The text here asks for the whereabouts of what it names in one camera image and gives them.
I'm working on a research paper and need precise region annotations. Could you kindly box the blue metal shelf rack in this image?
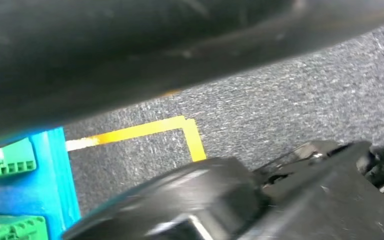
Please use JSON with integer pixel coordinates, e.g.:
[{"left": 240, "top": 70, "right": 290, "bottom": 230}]
[{"left": 0, "top": 127, "right": 82, "bottom": 240}]

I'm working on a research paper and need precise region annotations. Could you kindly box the yellow floor tape strip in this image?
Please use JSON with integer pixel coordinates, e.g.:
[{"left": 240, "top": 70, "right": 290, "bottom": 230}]
[{"left": 65, "top": 115, "right": 196, "bottom": 152}]

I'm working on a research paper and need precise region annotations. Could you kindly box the grey robot body shell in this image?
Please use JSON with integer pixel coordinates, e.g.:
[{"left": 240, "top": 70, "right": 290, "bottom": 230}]
[{"left": 0, "top": 0, "right": 384, "bottom": 153}]

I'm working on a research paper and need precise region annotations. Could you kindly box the green plastic crate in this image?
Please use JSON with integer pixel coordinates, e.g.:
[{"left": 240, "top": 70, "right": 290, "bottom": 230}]
[
  {"left": 0, "top": 137, "right": 37, "bottom": 181},
  {"left": 0, "top": 214, "right": 49, "bottom": 240}
]

